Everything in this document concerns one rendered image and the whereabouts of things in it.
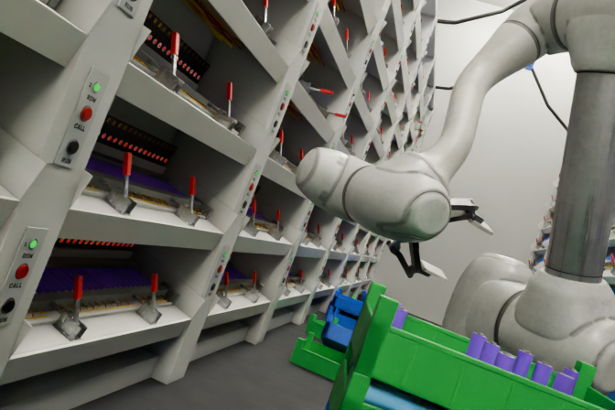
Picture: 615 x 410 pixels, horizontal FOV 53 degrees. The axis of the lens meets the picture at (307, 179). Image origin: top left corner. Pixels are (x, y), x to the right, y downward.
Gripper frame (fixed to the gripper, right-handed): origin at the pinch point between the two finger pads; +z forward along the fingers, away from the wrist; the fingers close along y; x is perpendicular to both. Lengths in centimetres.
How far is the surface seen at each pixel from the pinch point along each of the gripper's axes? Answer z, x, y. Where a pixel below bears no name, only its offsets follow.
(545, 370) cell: -28, -47, 11
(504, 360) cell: -37, -49, 11
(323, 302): 110, 149, -124
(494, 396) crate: -39, -53, 9
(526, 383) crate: -37, -53, 12
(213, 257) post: -33, 19, -37
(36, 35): -88, -20, 6
